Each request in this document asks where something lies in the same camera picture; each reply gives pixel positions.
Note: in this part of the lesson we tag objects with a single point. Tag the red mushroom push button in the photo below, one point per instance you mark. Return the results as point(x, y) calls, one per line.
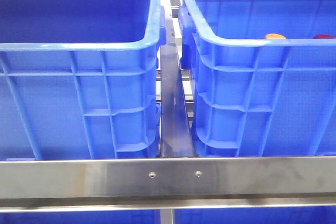
point(324, 36)

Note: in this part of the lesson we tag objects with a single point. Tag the steel front shelf rail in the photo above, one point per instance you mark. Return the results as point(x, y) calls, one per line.
point(167, 183)

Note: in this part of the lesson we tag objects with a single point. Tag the large blue bin left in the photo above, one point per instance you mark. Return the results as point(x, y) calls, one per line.
point(78, 79)

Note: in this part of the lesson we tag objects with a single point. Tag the blue lower bin left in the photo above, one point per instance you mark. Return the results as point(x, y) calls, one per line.
point(127, 216)

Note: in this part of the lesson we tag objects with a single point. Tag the steel centre divider bar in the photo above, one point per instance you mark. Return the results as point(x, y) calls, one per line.
point(175, 130)

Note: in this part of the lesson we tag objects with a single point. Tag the large blue bin right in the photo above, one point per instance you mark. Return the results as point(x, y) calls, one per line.
point(255, 96)

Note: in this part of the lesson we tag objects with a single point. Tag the blue lower bin right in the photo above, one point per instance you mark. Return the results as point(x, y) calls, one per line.
point(317, 214)

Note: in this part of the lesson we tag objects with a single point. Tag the large blue bin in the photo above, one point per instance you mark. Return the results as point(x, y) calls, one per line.
point(78, 79)
point(255, 96)

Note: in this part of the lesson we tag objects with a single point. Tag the yellow push button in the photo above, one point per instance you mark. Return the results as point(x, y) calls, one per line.
point(275, 36)

